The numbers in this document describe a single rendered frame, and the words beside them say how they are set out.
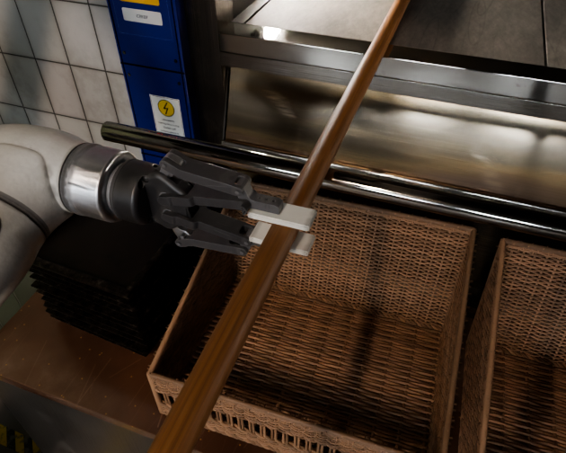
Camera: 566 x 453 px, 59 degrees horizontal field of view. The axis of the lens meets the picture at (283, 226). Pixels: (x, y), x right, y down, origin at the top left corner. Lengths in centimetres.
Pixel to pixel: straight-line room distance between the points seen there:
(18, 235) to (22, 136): 13
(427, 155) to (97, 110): 80
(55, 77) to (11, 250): 83
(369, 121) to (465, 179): 22
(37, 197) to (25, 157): 5
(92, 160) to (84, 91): 74
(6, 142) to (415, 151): 73
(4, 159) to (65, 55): 70
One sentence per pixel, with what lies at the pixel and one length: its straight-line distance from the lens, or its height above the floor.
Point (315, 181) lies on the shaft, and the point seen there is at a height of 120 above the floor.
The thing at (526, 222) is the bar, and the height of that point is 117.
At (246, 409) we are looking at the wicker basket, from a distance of 95.
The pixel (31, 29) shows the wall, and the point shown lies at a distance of 136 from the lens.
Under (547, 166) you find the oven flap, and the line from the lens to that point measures 107.
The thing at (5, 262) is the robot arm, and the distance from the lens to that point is 62.
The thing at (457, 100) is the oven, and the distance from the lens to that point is 99.
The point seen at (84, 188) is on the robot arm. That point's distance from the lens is 61.
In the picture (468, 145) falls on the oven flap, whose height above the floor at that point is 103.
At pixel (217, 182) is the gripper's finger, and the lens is 53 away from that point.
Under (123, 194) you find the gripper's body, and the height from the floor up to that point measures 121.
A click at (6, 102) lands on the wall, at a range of 157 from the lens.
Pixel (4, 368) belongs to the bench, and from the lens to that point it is 131.
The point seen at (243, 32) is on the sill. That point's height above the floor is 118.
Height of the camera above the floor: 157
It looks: 43 degrees down
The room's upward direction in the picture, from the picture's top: straight up
